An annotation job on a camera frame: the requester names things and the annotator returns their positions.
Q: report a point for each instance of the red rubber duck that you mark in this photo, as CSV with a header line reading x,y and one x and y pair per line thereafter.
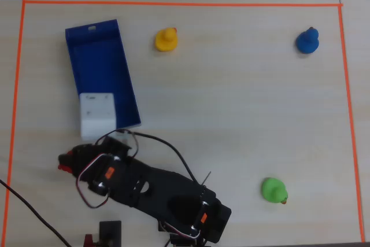
x,y
64,168

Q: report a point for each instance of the orange tape strip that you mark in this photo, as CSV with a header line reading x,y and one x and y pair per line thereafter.
x,y
185,4
14,108
348,108

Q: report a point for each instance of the green rubber duck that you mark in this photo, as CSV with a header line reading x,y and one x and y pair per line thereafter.
x,y
273,190

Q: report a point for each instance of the white camera box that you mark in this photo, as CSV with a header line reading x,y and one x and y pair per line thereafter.
x,y
96,114

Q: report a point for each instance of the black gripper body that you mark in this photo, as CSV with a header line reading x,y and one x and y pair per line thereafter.
x,y
77,158

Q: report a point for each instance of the blue rubber duck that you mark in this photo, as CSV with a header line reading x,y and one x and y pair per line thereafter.
x,y
307,41

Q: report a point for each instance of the yellow rubber duck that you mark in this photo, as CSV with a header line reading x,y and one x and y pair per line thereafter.
x,y
165,40

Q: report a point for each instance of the blue plastic box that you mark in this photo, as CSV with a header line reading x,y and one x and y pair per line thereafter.
x,y
98,62

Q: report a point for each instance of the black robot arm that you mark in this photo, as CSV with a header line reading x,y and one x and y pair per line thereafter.
x,y
162,189

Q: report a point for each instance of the black table clamp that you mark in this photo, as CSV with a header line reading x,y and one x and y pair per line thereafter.
x,y
110,231

